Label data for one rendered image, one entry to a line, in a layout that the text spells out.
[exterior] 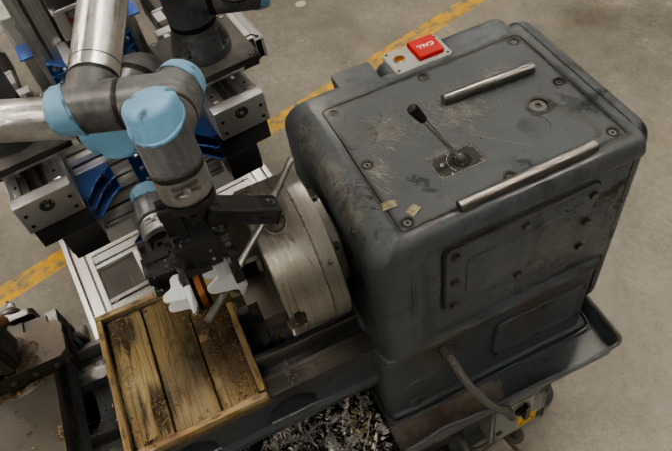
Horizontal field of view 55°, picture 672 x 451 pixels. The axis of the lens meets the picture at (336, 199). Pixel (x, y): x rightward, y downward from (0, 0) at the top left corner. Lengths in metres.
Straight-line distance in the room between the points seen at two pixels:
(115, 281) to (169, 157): 1.73
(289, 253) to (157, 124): 0.44
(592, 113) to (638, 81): 2.07
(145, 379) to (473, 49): 0.99
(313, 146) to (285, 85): 2.11
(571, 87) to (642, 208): 1.53
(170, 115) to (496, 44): 0.83
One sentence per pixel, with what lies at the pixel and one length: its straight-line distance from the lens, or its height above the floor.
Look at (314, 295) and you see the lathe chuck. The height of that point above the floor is 1.13.
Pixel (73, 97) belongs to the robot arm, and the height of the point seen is 1.59.
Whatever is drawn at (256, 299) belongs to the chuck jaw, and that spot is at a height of 1.10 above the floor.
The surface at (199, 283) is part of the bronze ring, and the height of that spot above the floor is 1.12.
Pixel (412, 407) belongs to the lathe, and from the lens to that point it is 1.71.
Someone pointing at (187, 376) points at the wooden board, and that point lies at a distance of 1.47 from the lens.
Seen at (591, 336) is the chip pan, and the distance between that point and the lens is 1.86.
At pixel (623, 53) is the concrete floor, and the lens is 3.54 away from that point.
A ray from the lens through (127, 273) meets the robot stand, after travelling 2.56.
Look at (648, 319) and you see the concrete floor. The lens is 2.57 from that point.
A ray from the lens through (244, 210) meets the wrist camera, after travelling 0.94.
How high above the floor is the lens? 2.15
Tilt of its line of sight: 50 degrees down
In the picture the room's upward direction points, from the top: 11 degrees counter-clockwise
